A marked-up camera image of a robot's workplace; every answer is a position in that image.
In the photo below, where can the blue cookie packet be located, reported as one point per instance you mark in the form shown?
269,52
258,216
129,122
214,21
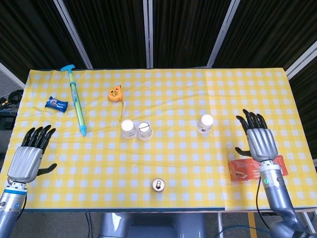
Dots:
56,104

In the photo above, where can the white paper cup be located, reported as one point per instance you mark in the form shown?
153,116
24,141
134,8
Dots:
205,124
128,129

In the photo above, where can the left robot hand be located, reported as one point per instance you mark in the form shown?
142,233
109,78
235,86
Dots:
23,163

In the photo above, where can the white table leg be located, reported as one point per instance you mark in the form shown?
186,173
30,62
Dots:
220,225

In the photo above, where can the orange cardboard box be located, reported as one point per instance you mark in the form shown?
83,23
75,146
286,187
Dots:
244,171

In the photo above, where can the yellow checkered tablecloth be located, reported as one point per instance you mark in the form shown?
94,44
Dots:
173,94

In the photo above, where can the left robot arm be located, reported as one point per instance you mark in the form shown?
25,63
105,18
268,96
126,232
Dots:
11,203

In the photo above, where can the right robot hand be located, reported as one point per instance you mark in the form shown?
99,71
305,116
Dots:
262,143

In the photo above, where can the green blue water squirter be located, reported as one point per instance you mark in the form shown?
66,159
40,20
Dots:
77,104

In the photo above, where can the orange tape measure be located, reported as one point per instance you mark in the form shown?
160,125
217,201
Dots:
114,94

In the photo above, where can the grey robot torso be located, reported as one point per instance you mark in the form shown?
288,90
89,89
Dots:
151,225

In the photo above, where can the white paper cup line-marked base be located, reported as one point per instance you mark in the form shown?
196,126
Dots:
144,131

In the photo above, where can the white partition post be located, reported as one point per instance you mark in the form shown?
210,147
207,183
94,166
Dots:
221,32
11,74
148,32
301,60
73,32

